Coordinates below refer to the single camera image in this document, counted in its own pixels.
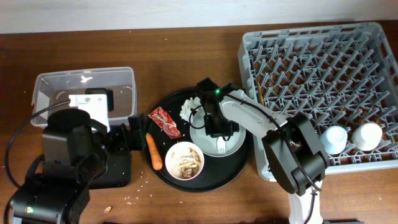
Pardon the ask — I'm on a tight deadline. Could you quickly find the wooden chopstick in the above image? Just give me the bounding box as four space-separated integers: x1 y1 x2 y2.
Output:
257 81 265 106

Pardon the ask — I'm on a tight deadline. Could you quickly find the blue cup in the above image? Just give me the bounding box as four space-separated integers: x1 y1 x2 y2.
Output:
320 126 348 154

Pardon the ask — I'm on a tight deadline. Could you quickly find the white cup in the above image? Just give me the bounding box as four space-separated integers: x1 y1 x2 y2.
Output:
352 123 382 151

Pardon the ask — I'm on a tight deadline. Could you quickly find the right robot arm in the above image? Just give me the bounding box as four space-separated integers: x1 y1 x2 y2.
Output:
195 78 330 223

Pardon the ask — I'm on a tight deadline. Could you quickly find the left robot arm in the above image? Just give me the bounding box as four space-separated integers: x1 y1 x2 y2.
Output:
4 109 146 223

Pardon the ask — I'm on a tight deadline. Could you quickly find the grey dishwasher rack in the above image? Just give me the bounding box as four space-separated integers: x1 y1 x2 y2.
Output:
238 22 397 174

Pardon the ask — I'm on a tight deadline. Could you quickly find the white plastic fork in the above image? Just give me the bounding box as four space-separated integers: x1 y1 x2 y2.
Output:
216 137 226 154

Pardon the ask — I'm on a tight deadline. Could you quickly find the grey plate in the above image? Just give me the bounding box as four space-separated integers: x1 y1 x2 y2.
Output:
190 126 246 157

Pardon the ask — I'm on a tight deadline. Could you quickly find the red snack wrapper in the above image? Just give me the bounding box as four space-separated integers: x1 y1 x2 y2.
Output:
149 106 182 139

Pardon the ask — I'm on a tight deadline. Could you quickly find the black rectangular tray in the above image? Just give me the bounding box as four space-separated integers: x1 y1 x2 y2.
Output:
90 146 131 189

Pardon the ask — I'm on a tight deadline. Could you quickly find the crumpled white tissue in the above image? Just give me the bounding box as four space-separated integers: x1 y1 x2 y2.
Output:
180 97 201 121

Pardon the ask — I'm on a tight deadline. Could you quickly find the orange carrot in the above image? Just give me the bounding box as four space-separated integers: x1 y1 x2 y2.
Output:
146 133 163 170

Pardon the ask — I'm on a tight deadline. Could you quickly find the round black tray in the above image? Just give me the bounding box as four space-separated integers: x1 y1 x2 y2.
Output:
144 88 252 192

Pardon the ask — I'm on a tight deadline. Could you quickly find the white bowl with food scraps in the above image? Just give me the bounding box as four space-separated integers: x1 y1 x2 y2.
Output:
164 142 205 180

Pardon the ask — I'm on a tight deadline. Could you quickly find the peanut shell on table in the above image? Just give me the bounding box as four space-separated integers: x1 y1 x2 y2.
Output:
104 207 112 213

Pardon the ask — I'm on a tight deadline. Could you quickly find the clear plastic bin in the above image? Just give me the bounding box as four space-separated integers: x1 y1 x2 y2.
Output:
32 67 137 126

